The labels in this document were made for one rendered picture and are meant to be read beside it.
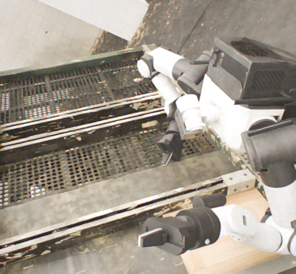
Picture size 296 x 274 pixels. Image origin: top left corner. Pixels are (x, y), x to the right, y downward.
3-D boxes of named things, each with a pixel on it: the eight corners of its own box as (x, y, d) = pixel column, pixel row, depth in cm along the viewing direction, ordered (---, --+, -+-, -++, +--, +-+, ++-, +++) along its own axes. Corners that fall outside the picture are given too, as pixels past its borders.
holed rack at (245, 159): (274, 188, 136) (275, 187, 136) (268, 191, 135) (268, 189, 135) (145, 45, 266) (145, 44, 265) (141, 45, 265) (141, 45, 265)
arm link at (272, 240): (225, 232, 95) (267, 246, 105) (252, 252, 86) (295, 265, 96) (242, 197, 95) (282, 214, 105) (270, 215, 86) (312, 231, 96)
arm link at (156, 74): (160, 103, 148) (136, 66, 149) (178, 92, 152) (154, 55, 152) (168, 96, 138) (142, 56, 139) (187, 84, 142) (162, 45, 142)
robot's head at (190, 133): (202, 103, 101) (177, 106, 100) (210, 128, 98) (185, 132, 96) (196, 113, 107) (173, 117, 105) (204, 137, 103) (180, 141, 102)
